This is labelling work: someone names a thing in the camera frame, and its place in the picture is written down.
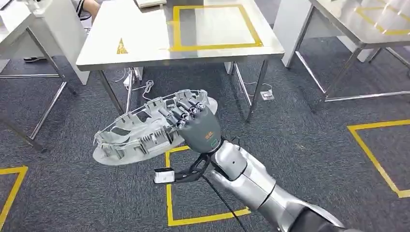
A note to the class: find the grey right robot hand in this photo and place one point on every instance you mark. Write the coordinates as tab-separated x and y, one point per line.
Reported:
201	131

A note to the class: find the silver wheel hubcap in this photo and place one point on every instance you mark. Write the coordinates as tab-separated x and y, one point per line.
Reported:
134	150

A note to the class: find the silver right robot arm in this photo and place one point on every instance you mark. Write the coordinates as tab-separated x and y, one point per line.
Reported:
256	185

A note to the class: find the white power strip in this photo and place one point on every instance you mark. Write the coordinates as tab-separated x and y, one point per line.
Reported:
267	95

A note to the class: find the yellow floor tape square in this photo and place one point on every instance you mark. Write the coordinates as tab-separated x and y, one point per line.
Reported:
205	219
371	157
14	189

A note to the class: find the steel table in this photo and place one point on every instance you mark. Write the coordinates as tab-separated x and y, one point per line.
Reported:
12	28
144	35
339	19

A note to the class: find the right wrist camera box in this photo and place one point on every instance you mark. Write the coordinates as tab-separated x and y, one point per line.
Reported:
164	176

